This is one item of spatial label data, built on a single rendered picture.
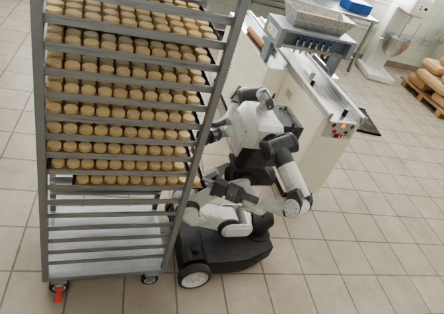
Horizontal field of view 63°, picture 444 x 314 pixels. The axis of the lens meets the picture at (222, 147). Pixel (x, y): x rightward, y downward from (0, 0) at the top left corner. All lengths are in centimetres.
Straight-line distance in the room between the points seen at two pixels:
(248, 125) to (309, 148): 111
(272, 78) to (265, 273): 157
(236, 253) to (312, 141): 100
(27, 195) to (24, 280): 63
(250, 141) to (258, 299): 110
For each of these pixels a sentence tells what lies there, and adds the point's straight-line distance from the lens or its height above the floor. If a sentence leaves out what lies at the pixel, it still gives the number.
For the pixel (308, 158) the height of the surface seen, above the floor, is 46.
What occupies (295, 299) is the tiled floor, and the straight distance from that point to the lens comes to 255.
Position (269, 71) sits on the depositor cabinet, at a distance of 309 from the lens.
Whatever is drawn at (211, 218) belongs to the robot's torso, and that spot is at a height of 36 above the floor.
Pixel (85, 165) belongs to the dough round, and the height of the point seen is 88.
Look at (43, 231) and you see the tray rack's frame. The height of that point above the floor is 53.
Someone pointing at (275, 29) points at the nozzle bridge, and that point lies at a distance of 307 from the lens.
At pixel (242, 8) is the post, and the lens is 126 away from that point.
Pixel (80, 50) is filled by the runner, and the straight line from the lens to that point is 128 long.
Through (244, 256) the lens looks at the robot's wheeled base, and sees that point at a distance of 236.
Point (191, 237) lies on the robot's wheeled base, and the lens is 230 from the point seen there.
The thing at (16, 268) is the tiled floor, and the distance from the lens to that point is 238.
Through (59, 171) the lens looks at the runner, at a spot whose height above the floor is 87.
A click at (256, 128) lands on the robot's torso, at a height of 109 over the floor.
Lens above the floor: 197
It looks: 36 degrees down
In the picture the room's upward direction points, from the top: 19 degrees clockwise
